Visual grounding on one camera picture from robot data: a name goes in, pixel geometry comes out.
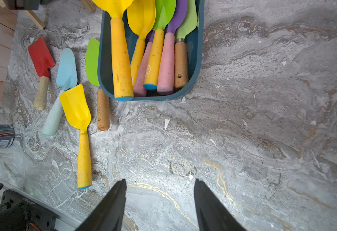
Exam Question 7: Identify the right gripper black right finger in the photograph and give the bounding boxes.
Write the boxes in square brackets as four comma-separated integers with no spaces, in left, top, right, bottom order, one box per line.
[194,179,245,231]

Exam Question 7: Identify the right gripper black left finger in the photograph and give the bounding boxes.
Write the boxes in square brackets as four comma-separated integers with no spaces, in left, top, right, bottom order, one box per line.
[76,179,127,231]

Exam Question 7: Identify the purple trowel with pink handle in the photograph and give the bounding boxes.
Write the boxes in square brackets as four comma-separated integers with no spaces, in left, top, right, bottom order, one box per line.
[133,30,155,97]

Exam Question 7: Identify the yellow plastic scoop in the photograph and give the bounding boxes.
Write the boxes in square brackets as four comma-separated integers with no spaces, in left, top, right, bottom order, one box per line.
[60,84,92,190]
[94,0,134,102]
[127,0,156,85]

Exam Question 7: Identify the purple shovel with pink handle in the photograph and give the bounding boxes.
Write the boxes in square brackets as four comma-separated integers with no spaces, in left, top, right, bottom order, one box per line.
[157,0,188,95]

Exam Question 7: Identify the light green shovel wooden handle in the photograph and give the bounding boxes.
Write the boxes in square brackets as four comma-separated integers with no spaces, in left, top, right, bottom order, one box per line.
[174,0,197,91]

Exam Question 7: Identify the teal plastic storage box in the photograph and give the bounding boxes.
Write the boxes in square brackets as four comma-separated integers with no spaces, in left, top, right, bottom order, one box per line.
[98,0,205,102]

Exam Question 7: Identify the green trowel with yellow handle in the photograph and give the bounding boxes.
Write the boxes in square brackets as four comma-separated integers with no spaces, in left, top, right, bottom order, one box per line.
[143,0,177,90]

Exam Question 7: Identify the red shovel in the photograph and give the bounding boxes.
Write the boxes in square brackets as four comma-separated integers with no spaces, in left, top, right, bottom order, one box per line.
[28,35,55,110]

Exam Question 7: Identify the grey blue trowel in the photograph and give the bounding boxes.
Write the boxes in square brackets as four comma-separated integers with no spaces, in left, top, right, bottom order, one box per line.
[41,48,78,136]

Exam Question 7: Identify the wooden easel stand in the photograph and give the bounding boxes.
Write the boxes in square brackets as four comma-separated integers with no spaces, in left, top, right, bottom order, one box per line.
[0,0,96,30]

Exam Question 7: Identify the green trowel with wooden handle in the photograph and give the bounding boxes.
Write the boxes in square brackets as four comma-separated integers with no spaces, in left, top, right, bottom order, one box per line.
[85,38,110,131]

